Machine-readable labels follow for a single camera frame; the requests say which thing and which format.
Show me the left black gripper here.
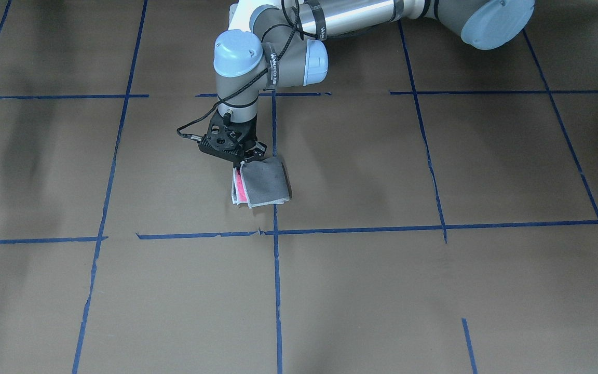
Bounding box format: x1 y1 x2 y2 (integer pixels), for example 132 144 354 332
216 117 267 167

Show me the pink terry towel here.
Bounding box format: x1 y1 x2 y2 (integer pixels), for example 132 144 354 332
231 156 291 209

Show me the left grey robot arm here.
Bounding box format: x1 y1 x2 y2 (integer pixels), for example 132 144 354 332
191 1 535 166

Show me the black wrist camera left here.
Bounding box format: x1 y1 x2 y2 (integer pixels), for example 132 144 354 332
198 113 244 163

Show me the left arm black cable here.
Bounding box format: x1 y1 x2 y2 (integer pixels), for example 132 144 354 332
176 0 320 141

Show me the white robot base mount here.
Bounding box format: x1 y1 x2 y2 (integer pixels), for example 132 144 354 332
228 1 259 32

